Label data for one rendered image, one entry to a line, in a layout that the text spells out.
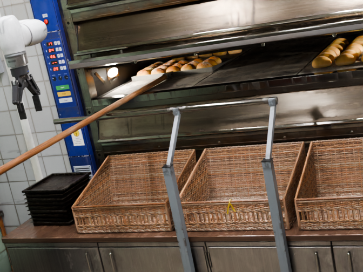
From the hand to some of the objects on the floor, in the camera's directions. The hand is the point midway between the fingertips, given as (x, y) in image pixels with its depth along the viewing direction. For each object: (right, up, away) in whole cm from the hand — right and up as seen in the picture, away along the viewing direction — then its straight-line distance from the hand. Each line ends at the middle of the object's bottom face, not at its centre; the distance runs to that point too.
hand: (31, 112), depth 290 cm
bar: (+72, -112, +57) cm, 145 cm away
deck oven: (+146, -67, +174) cm, 237 cm away
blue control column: (+58, -74, +214) cm, 234 cm away
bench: (+96, -104, +68) cm, 157 cm away
